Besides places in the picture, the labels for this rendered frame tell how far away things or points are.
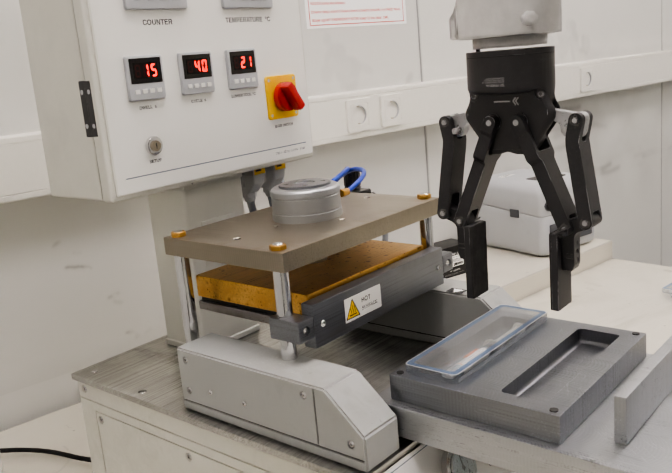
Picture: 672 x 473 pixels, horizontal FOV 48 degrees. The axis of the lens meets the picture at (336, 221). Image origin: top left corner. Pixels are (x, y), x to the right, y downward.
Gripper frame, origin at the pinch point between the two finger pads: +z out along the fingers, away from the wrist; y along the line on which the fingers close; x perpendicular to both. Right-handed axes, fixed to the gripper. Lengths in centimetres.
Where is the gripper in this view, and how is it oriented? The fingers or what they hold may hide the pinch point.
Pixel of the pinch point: (517, 271)
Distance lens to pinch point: 71.8
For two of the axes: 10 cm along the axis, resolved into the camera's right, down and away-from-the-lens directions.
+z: 0.8, 9.7, 2.1
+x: 6.2, -2.1, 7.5
